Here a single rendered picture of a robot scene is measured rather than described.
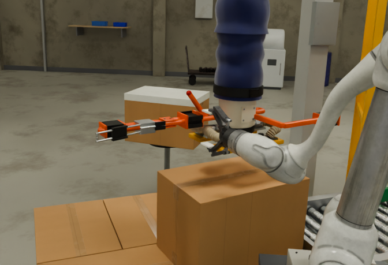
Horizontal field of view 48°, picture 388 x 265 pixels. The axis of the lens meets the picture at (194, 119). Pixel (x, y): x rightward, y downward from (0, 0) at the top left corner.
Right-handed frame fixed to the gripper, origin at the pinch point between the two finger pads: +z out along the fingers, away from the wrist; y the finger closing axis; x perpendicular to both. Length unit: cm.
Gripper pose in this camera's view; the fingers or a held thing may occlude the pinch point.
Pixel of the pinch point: (205, 127)
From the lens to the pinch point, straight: 172.8
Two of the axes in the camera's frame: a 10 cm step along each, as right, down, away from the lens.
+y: -0.3, 9.7, 2.5
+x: 8.5, -1.0, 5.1
